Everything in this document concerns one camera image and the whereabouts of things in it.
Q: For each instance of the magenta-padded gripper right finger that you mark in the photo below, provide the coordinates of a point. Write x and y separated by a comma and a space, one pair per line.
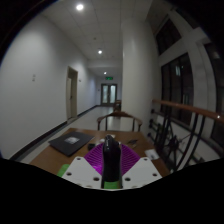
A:
143, 170

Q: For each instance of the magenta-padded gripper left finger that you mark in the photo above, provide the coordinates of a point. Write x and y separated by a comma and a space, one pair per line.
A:
82, 170

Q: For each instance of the black computer mouse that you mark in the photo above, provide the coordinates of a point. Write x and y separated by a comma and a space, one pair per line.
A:
111, 156

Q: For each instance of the white paper card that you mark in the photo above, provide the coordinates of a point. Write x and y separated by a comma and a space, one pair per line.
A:
152, 154

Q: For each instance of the dark grey closed laptop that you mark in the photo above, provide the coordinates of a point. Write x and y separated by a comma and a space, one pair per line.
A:
71, 142

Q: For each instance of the wooden armchair with curved back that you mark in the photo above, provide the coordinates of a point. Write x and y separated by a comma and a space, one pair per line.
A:
119, 115

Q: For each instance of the wooden handrail with metal balusters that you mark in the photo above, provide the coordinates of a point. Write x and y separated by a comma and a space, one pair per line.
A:
186, 108

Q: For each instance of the beige hallway door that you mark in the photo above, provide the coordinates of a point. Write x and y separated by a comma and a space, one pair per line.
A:
72, 95

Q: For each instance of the glass double door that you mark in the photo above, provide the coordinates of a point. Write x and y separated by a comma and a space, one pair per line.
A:
109, 94

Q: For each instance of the green exit sign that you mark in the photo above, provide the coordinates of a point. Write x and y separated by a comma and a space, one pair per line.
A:
109, 78

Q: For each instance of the round ceiling lights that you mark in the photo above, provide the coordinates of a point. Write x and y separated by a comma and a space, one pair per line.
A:
79, 7

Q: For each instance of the dark framed window wall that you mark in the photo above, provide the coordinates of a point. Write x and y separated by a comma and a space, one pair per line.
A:
176, 86

